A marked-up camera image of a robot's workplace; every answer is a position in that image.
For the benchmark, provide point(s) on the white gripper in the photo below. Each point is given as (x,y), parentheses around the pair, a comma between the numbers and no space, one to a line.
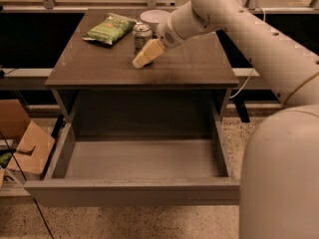
(166,34)

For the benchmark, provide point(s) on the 7up soda can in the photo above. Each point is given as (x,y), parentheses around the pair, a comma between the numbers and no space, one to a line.
(142,32)

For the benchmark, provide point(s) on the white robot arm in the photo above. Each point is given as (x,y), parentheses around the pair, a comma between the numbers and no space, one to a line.
(279,181)

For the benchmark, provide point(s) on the grey cabinet with glossy top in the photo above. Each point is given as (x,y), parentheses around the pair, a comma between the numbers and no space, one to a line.
(197,64)

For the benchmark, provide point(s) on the open grey top drawer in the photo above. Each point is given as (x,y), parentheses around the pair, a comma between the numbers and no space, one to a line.
(174,164)

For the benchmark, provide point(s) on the white bowl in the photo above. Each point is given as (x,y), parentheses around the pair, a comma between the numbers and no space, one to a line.
(153,18)

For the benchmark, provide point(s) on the green chip bag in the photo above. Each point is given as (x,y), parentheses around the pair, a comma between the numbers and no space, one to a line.
(111,30)

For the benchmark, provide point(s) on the brown cardboard box left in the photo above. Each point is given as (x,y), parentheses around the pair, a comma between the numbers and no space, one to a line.
(34,144)

